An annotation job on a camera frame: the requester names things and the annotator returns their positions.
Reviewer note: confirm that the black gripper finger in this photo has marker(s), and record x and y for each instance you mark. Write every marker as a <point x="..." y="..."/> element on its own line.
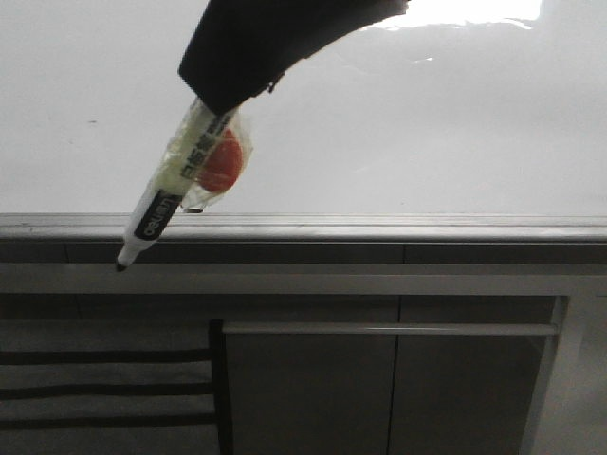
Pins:
<point x="241" y="48"/>

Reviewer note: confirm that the white whiteboard marker with tape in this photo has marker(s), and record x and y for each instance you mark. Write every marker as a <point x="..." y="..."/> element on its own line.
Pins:
<point x="196" y="137"/>

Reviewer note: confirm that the orange round magnet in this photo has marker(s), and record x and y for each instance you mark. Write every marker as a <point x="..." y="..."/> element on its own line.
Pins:
<point x="224" y="166"/>

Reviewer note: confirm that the grey metal whiteboard stand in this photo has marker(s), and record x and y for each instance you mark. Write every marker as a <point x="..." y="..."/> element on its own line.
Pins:
<point x="455" y="348"/>

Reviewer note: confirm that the white whiteboard with aluminium frame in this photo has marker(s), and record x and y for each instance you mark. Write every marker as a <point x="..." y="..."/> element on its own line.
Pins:
<point x="460" y="120"/>

